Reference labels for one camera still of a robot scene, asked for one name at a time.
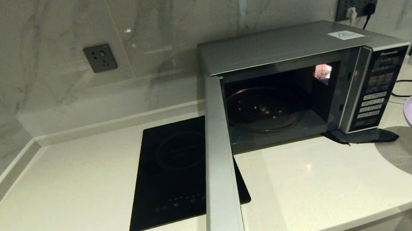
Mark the grey single wall socket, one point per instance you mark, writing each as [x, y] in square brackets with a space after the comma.
[100, 58]

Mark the glass microwave turntable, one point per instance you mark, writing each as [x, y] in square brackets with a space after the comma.
[264, 111]

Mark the grey double wall socket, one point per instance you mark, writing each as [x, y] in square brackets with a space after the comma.
[344, 3]

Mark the dark cloth pad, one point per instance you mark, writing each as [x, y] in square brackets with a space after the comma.
[375, 135]

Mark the black power plug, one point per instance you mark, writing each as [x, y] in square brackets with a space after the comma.
[368, 9]

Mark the black induction cooktop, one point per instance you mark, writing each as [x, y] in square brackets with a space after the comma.
[166, 177]

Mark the white sticker label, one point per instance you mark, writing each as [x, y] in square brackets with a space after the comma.
[345, 35]

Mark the silver microwave oven body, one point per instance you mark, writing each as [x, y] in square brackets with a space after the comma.
[274, 46]

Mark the white power plug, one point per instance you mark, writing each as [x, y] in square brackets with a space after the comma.
[351, 15]

